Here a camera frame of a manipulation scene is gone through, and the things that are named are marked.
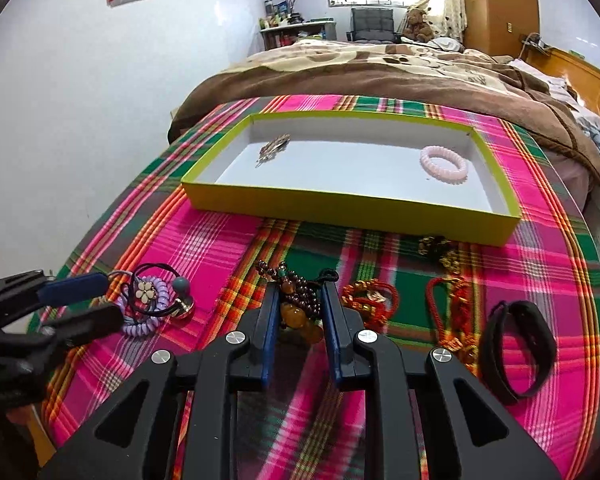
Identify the pink green plaid bedsheet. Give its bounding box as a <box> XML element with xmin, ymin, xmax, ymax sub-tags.
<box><xmin>40</xmin><ymin>95</ymin><xmax>600</xmax><ymax>480</ymax></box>

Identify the black hair tie grey bead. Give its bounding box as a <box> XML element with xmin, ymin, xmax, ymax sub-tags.
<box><xmin>107</xmin><ymin>261</ymin><xmax>191</xmax><ymax>323</ymax></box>

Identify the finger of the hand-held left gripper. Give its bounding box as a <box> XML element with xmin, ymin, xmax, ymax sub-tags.
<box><xmin>0</xmin><ymin>269</ymin><xmax>110</xmax><ymax>322</ymax></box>
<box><xmin>0</xmin><ymin>304</ymin><xmax>124</xmax><ymax>361</ymax></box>

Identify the yellow-green shallow cardboard box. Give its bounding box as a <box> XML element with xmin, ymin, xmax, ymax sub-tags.
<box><xmin>180</xmin><ymin>112</ymin><xmax>522</xmax><ymax>247</ymax></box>

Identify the brown teddy bear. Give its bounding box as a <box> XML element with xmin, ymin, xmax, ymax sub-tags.
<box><xmin>402</xmin><ymin>8</ymin><xmax>436</xmax><ymax>43</ymax></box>

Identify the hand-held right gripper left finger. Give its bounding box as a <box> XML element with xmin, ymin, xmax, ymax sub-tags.
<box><xmin>39</xmin><ymin>280</ymin><xmax>282</xmax><ymax>480</ymax></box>

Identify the wall shelf with charger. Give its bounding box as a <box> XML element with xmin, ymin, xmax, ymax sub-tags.
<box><xmin>520</xmin><ymin>32</ymin><xmax>551</xmax><ymax>55</ymax></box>

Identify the pink coil hair tie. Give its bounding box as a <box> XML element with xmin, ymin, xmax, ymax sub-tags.
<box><xmin>420</xmin><ymin>145</ymin><xmax>468</xmax><ymax>186</ymax></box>

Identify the black wristband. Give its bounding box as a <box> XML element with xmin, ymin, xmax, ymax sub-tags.
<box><xmin>480</xmin><ymin>300</ymin><xmax>558</xmax><ymax>406</ymax></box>

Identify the wooden wardrobe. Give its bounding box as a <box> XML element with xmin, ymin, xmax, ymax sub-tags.
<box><xmin>460</xmin><ymin>0</ymin><xmax>540</xmax><ymax>58</ymax></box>

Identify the red cord gold charm bracelet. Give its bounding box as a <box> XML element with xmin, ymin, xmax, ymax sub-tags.
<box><xmin>425</xmin><ymin>275</ymin><xmax>481</xmax><ymax>366</ymax></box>

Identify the wooden headboard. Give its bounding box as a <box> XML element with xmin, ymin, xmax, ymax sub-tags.
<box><xmin>522</xmin><ymin>45</ymin><xmax>600</xmax><ymax>126</ymax></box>

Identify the blue grey cloth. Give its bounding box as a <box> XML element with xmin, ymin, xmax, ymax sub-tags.
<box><xmin>575</xmin><ymin>110</ymin><xmax>600</xmax><ymax>161</ymax></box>

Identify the brown amber bead bracelet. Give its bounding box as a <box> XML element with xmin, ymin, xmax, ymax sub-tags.
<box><xmin>254</xmin><ymin>259</ymin><xmax>338</xmax><ymax>346</ymax></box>

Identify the brown beige blanket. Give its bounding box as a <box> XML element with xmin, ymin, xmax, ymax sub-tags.
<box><xmin>167</xmin><ymin>40</ymin><xmax>600</xmax><ymax>171</ymax></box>

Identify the grey chair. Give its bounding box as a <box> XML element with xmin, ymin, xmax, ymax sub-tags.
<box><xmin>347</xmin><ymin>7</ymin><xmax>403</xmax><ymax>44</ymax></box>

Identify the red gold bead bracelet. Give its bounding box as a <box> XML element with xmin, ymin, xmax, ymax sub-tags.
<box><xmin>341</xmin><ymin>280</ymin><xmax>401</xmax><ymax>323</ymax></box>

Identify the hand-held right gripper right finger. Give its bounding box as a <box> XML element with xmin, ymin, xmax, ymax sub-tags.
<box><xmin>320</xmin><ymin>280</ymin><xmax>563</xmax><ymax>480</ymax></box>

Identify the purple coil hair tie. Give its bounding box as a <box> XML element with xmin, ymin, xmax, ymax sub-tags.
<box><xmin>120</xmin><ymin>274</ymin><xmax>172</xmax><ymax>338</ymax></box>

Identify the white pillow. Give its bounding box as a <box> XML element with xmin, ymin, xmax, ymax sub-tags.
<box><xmin>432</xmin><ymin>35</ymin><xmax>466</xmax><ymax>53</ymax></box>

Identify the black gold bracelet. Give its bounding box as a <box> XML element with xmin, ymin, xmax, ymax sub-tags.
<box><xmin>417</xmin><ymin>235</ymin><xmax>461</xmax><ymax>273</ymax></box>

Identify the white cluttered desk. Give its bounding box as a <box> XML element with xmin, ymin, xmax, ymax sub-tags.
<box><xmin>258</xmin><ymin>0</ymin><xmax>338</xmax><ymax>52</ymax></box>

